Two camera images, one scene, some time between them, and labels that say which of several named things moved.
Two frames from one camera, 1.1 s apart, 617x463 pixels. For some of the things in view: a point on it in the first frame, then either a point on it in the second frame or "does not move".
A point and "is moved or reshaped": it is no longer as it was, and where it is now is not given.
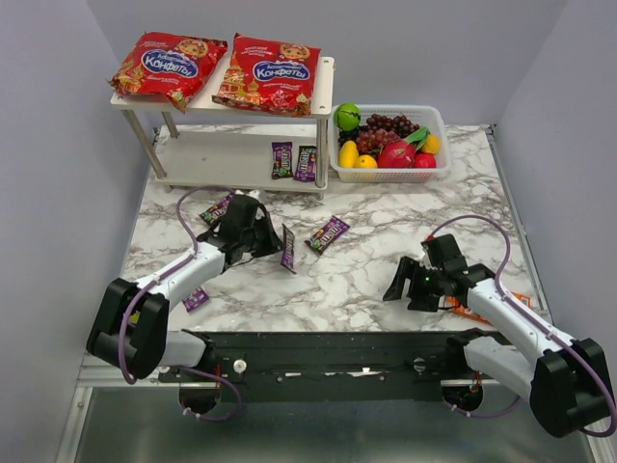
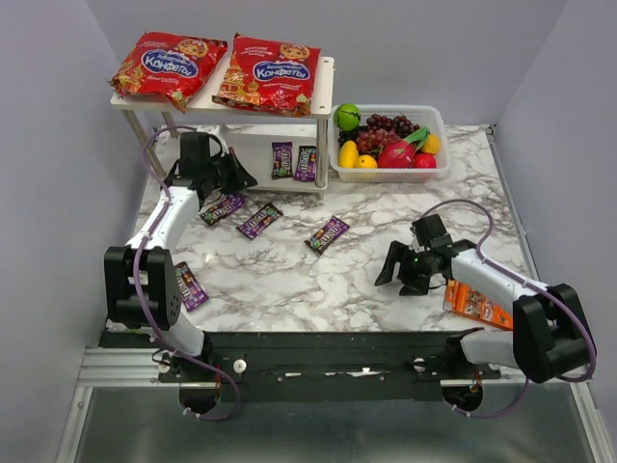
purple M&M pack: x=287 y=249 is moved or reshaped
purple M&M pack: x=306 y=170 does not move
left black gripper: x=263 y=235 to x=227 y=170
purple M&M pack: x=281 y=167 does not move
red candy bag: x=174 y=65 does not move
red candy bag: x=270 y=76 does not move
